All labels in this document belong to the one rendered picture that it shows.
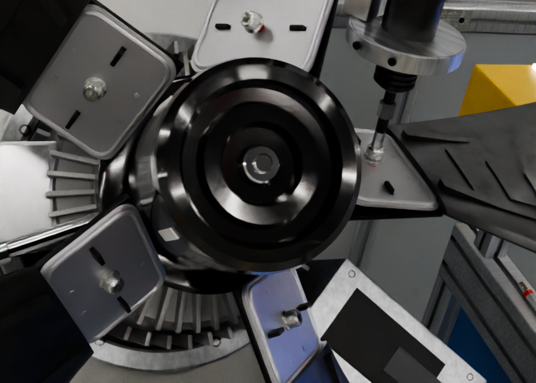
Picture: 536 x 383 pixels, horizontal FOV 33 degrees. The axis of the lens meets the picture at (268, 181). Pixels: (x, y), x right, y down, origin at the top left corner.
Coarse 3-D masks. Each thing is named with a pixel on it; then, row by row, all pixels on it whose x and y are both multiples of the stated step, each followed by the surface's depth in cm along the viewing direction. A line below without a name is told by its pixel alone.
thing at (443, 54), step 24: (360, 0) 53; (384, 0) 54; (360, 24) 53; (360, 48) 52; (384, 48) 51; (408, 48) 51; (432, 48) 52; (456, 48) 52; (408, 72) 51; (432, 72) 51
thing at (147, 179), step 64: (256, 64) 49; (192, 128) 49; (256, 128) 50; (320, 128) 51; (128, 192) 58; (192, 192) 49; (256, 192) 50; (320, 192) 51; (192, 256) 50; (256, 256) 48
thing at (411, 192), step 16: (384, 144) 61; (384, 160) 59; (400, 160) 60; (368, 176) 57; (384, 176) 57; (400, 176) 58; (416, 176) 59; (368, 192) 55; (384, 192) 56; (400, 192) 56; (416, 192) 57; (432, 192) 57; (400, 208) 55; (416, 208) 55; (432, 208) 56
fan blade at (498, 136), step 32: (416, 128) 63; (448, 128) 64; (480, 128) 65; (512, 128) 66; (416, 160) 59; (448, 160) 60; (480, 160) 61; (512, 160) 63; (448, 192) 57; (480, 192) 58; (512, 192) 59; (480, 224) 56; (512, 224) 57
